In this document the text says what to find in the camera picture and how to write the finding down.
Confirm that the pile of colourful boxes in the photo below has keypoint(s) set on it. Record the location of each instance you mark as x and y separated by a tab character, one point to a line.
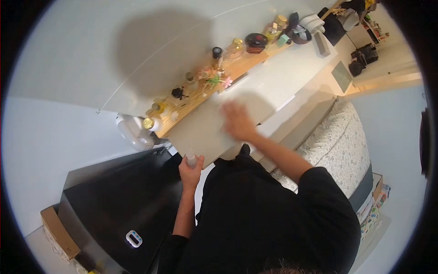
372	209

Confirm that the small clear spray bottle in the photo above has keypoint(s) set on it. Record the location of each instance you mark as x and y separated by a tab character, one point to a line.
191	159

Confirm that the black cabinet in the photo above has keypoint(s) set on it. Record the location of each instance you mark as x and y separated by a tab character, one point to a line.
119	202

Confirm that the person's left fingers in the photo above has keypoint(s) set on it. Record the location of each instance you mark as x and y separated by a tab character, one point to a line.
200	161

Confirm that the pink artificial flower bunch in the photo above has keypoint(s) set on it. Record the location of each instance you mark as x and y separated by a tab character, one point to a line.
214	78

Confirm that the bottle with black cap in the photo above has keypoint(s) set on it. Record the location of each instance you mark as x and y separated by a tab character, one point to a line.
216	56

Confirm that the white bottle with gold cap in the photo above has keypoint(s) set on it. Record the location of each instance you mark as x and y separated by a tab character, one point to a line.
151	124

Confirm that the person's left hand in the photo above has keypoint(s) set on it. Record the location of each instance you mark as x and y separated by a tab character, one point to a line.
190	176

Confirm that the small glass perfume bottle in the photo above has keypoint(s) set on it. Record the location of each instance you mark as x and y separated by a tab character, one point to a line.
190	80

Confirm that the white rounded appliance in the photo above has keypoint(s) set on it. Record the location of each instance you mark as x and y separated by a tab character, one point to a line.
133	132

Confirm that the black flower ornament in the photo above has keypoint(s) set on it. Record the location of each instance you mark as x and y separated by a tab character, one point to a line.
178	93

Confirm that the brown cardboard box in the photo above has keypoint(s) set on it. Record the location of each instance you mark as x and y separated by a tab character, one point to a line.
57	236

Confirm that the grey rectangular box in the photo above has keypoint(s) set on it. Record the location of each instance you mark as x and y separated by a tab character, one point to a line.
322	43

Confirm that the small yellow bottle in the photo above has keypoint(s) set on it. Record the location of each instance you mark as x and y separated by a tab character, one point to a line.
159	108

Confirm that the round glass perfume bottle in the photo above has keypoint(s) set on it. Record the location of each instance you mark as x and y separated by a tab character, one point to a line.
235	50

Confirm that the person's body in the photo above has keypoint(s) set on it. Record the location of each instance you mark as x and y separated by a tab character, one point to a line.
267	219

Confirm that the white stacked holder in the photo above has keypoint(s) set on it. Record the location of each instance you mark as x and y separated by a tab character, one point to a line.
312	22

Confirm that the bed with floral cover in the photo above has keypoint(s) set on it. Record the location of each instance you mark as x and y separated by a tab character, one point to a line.
337	150

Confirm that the grey flat pad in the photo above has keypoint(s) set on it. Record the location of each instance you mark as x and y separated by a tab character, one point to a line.
341	76

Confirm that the person's right hand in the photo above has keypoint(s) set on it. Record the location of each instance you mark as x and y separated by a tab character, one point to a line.
239	125

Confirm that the cluttered shelf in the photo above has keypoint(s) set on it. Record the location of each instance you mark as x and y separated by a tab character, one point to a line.
373	26

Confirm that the black and red jar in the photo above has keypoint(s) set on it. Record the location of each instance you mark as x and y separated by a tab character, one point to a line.
256	42

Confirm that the wooden shelf board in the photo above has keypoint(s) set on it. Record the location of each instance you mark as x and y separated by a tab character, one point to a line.
208	92

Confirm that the small teal box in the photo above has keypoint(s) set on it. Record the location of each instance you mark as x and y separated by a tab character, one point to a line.
283	40

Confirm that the yellow bottle with gold cap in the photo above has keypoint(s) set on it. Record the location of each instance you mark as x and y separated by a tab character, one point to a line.
278	26

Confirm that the white timer with blue buttons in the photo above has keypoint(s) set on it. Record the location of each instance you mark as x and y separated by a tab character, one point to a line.
133	238

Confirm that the person's legs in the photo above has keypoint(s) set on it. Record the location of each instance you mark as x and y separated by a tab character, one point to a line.
244	149

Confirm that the black round container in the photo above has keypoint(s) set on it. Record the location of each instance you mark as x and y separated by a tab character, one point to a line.
299	33

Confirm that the person's right fingers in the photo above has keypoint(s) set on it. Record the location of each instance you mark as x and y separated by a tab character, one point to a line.
231	111

